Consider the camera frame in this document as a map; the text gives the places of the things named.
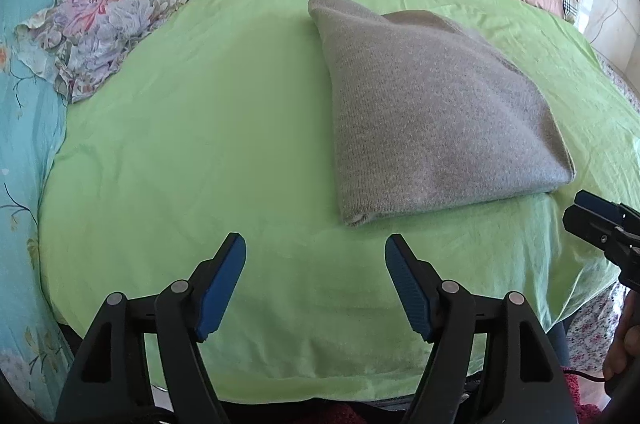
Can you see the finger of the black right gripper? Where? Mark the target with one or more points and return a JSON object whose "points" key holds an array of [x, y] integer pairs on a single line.
{"points": [[594, 220]]}

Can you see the light blue floral sheet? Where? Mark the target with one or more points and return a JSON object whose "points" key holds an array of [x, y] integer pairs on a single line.
{"points": [[34, 354]]}

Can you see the beige knit sweater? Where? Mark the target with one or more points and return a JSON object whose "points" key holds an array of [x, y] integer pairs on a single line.
{"points": [[427, 115]]}

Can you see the floral patterned pillow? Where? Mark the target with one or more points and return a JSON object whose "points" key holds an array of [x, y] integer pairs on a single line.
{"points": [[76, 45]]}

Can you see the green bed sheet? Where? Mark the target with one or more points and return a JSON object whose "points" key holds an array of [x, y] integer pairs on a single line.
{"points": [[220, 122]]}

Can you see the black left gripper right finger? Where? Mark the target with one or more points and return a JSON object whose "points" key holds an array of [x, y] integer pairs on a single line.
{"points": [[491, 361]]}

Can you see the right hand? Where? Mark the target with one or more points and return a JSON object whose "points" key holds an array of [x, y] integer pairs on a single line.
{"points": [[626, 340]]}

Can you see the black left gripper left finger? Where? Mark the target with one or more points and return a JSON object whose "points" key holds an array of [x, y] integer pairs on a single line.
{"points": [[109, 381]]}

